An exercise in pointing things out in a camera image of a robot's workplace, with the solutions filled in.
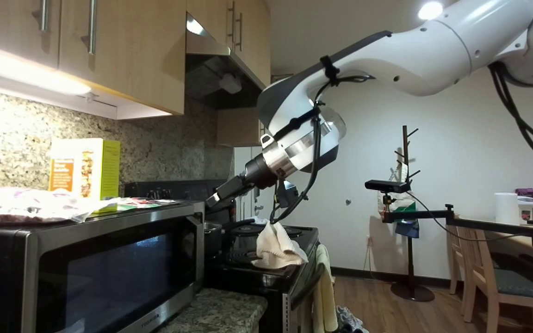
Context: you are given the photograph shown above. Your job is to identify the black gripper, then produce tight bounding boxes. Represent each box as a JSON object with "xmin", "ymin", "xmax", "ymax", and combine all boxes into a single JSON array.
[{"xmin": 206, "ymin": 155, "xmax": 278, "ymax": 209}]

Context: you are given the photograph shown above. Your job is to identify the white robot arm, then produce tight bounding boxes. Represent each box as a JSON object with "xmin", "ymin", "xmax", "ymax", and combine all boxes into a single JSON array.
[{"xmin": 206, "ymin": 0, "xmax": 533, "ymax": 207}]

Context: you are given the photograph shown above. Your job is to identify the black cooking pot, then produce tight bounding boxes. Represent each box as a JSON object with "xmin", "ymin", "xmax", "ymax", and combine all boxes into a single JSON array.
[{"xmin": 223, "ymin": 224, "xmax": 264, "ymax": 266}]

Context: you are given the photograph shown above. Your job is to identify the white ribbed dish towel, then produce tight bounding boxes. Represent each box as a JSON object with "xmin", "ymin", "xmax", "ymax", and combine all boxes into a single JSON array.
[{"xmin": 253, "ymin": 222, "xmax": 308, "ymax": 270}]

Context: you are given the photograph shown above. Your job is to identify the range hood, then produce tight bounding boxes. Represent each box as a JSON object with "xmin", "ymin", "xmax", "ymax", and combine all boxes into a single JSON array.
[{"xmin": 186, "ymin": 15, "xmax": 264, "ymax": 109}]

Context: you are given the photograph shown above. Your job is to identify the black electric stove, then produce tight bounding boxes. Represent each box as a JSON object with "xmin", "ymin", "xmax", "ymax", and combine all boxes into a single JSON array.
[{"xmin": 125, "ymin": 177, "xmax": 323, "ymax": 333}]

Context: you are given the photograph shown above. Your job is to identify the wooden coat rack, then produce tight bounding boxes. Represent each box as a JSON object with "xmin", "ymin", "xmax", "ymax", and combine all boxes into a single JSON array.
[{"xmin": 393, "ymin": 126, "xmax": 417, "ymax": 183}]

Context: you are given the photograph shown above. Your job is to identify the yellow hanging towel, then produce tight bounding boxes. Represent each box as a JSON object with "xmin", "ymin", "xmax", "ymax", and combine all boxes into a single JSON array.
[{"xmin": 310, "ymin": 244, "xmax": 339, "ymax": 333}]

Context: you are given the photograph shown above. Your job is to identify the green and white box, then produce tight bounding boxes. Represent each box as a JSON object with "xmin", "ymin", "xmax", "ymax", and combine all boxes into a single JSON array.
[{"xmin": 49, "ymin": 139, "xmax": 121, "ymax": 200}]

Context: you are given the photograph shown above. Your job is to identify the stainless steel microwave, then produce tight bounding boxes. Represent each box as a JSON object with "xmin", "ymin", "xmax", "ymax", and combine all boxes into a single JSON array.
[{"xmin": 0, "ymin": 202, "xmax": 204, "ymax": 333}]

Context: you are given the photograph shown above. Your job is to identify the wooden upper cabinets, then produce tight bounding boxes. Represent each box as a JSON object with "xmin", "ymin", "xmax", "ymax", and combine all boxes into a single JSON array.
[{"xmin": 0, "ymin": 0, "xmax": 271, "ymax": 120}]

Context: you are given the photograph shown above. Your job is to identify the wooden chair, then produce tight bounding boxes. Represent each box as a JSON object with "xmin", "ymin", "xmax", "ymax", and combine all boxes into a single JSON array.
[{"xmin": 456, "ymin": 226, "xmax": 533, "ymax": 333}]

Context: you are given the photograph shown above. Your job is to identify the white paper towel roll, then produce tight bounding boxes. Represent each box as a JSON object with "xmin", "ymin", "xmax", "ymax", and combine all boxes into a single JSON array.
[{"xmin": 495, "ymin": 192, "xmax": 523, "ymax": 226}]

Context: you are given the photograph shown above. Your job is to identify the plastic packages on microwave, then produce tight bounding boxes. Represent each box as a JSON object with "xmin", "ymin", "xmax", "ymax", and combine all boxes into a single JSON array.
[{"xmin": 0, "ymin": 187, "xmax": 177, "ymax": 226}]

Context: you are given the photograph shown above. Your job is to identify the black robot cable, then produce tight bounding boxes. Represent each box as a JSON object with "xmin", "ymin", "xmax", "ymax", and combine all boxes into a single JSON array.
[{"xmin": 488, "ymin": 61, "xmax": 533, "ymax": 176}]

